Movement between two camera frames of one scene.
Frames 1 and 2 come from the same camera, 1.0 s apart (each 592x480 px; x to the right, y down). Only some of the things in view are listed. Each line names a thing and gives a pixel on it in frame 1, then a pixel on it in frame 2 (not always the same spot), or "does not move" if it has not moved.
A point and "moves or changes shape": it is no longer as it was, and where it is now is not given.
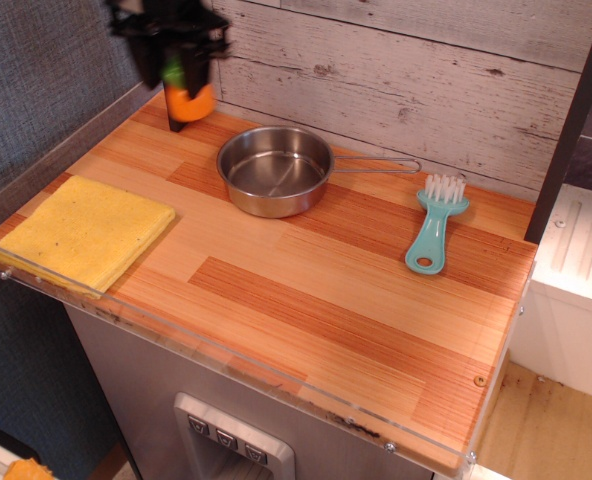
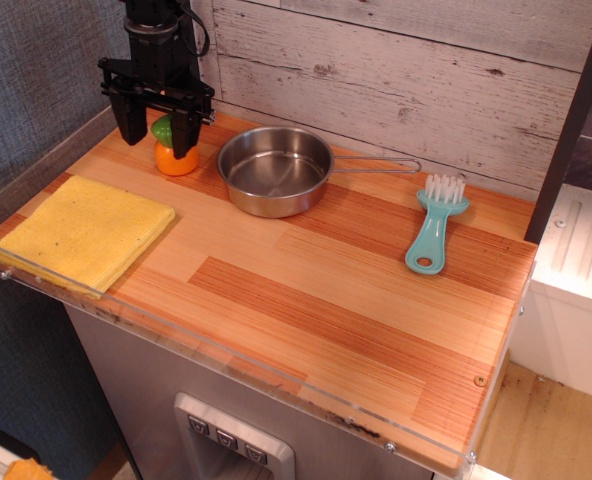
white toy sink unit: x=567 y=325 does not move
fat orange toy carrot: x=181 y=105 moves or changes shape
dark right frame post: x=575 y=120 does not move
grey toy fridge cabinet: x=186 y=419 does not move
